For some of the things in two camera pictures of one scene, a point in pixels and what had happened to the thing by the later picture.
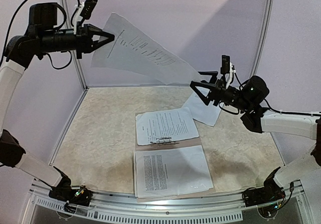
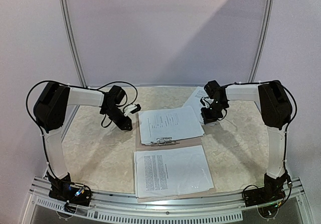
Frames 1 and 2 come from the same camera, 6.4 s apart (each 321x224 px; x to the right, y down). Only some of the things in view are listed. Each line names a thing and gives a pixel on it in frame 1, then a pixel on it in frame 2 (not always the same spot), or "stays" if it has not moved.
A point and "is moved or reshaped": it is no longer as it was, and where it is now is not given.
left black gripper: [84, 34] -> [123, 124]
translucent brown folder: [171, 170] is moved or reshaped
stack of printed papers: [206, 114] stays
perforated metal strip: [58, 207] stays
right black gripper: [216, 91] -> [208, 112]
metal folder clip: [164, 140] stays
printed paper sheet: [136, 51] -> [177, 123]
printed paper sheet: [171, 171] stays
